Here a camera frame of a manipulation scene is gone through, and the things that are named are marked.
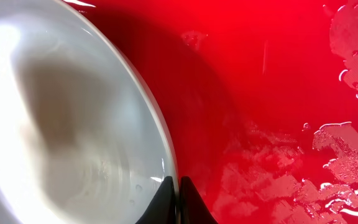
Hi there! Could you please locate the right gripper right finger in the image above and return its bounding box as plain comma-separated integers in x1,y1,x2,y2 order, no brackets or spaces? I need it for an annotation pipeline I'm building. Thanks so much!
180,176,218,224

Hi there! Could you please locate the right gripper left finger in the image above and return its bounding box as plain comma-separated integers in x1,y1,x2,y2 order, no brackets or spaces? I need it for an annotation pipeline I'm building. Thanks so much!
136,176,176,224

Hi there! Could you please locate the light blue plate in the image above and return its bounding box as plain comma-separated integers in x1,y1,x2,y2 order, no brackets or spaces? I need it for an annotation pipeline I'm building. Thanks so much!
0,1,177,223

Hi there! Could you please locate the red plastic tray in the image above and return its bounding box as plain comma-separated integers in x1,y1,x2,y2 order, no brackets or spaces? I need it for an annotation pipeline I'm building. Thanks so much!
70,0,358,223

